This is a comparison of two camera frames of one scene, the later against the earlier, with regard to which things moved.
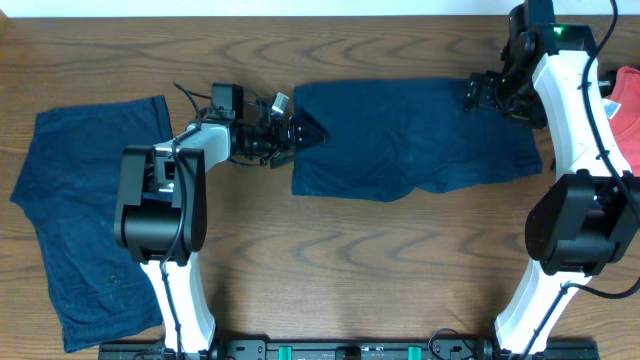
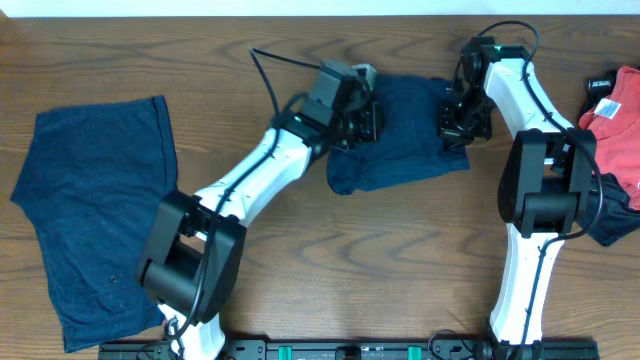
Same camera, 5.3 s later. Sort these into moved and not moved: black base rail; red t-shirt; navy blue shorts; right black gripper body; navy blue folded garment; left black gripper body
Moved: right black gripper body; navy blue shorts; left black gripper body
Not moved: navy blue folded garment; black base rail; red t-shirt
